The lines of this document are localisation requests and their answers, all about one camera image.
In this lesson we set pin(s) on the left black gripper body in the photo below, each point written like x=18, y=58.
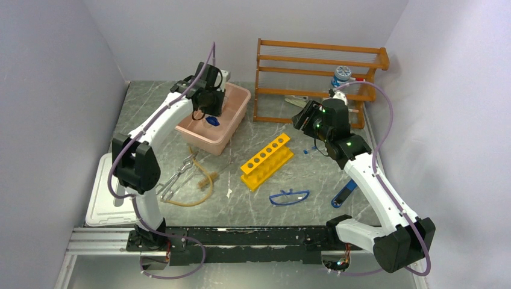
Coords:
x=214, y=102

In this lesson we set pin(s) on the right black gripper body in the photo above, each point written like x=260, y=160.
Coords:
x=320, y=130

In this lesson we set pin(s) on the blue funnel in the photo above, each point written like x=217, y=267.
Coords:
x=212, y=120

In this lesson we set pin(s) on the blue safety glasses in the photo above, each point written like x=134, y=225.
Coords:
x=290, y=197

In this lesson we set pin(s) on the metal crucible tongs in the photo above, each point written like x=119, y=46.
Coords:
x=164, y=190

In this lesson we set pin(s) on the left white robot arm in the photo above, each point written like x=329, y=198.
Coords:
x=134, y=161

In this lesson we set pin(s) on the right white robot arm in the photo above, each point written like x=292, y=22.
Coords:
x=402, y=237

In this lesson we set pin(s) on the white stapler-like object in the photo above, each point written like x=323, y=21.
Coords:
x=299, y=101

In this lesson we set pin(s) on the pink plastic bin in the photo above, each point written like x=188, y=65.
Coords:
x=213, y=139

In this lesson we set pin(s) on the orange wooden shelf rack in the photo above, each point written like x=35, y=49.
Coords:
x=306, y=69

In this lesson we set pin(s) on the blue-lidded jar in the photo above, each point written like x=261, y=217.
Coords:
x=342, y=74

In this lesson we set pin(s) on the yellow test tube rack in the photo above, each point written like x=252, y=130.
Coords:
x=266, y=162

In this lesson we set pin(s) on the blue black handheld tool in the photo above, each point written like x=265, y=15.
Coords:
x=343, y=194

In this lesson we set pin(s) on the tan rubber tubing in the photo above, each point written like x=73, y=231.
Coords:
x=201, y=201

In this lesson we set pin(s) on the white plastic tray lid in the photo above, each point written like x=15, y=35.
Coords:
x=104, y=209

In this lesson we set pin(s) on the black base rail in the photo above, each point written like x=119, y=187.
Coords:
x=187, y=245

